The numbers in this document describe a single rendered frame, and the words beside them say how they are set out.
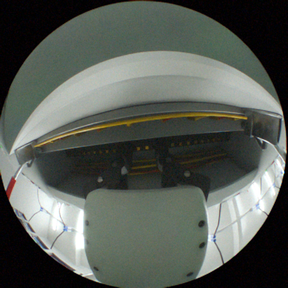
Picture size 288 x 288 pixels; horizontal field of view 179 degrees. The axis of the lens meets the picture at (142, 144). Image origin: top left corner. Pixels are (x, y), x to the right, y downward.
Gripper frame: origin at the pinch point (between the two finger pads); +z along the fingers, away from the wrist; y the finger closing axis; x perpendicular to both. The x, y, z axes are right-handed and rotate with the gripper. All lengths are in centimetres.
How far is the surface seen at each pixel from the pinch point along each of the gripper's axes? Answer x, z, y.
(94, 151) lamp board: -8.1, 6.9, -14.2
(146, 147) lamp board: -8.3, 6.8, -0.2
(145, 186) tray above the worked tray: -13.1, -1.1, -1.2
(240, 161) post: -11.8, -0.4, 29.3
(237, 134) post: -7.3, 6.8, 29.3
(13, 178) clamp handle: 6.7, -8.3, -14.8
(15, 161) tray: 6.3, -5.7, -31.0
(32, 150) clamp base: 5.7, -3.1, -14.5
